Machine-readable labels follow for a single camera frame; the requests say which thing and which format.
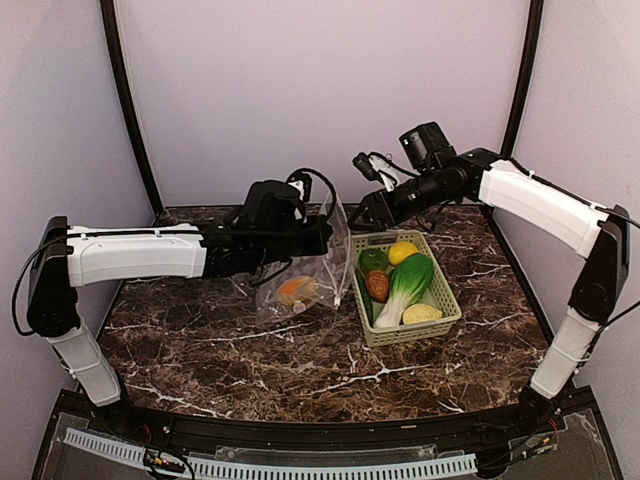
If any black frame post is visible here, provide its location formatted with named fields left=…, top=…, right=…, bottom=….
left=99, top=0, right=164, bottom=216
left=483, top=0, right=545, bottom=211

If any brown mushroom toy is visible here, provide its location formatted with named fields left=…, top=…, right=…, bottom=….
left=365, top=270, right=391, bottom=303

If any pale yellow walnut toy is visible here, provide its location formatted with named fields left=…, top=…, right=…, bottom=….
left=402, top=304, right=443, bottom=325

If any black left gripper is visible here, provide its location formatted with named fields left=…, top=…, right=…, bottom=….
left=256, top=214, right=333, bottom=267

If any green white bok choy toy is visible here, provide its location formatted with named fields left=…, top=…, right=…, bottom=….
left=373, top=253, right=435, bottom=329

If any orange yellow toy food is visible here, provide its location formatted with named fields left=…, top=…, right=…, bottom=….
left=277, top=276, right=321, bottom=314

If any green pepper toy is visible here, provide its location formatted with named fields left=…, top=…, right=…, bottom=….
left=358, top=248, right=389, bottom=275

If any yellow lemon toy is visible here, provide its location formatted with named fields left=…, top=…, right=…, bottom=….
left=388, top=241, right=420, bottom=267

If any pale green plastic basket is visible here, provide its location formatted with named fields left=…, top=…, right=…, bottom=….
left=351, top=230, right=462, bottom=347

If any right black frame post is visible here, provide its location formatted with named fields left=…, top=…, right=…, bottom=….
left=483, top=0, right=545, bottom=211

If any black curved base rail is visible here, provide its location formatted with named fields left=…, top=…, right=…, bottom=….
left=49, top=388, right=616, bottom=479

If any white slotted cable duct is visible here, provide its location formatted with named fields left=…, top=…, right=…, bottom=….
left=64, top=427, right=477, bottom=480

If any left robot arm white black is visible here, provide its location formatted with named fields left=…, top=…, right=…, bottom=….
left=18, top=215, right=333, bottom=436

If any dark green cucumber toy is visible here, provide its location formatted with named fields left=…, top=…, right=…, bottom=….
left=356, top=269, right=374, bottom=326

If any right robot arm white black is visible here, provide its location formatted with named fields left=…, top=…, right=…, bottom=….
left=349, top=147, right=633, bottom=434

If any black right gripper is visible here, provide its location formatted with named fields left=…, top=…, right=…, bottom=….
left=347, top=166, right=457, bottom=231

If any left black frame post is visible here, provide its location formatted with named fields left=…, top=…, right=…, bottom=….
left=99, top=0, right=164, bottom=216

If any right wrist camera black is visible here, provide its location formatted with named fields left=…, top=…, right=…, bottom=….
left=399, top=121, right=456, bottom=173

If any clear zip top bag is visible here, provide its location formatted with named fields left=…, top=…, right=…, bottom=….
left=255, top=200, right=356, bottom=327

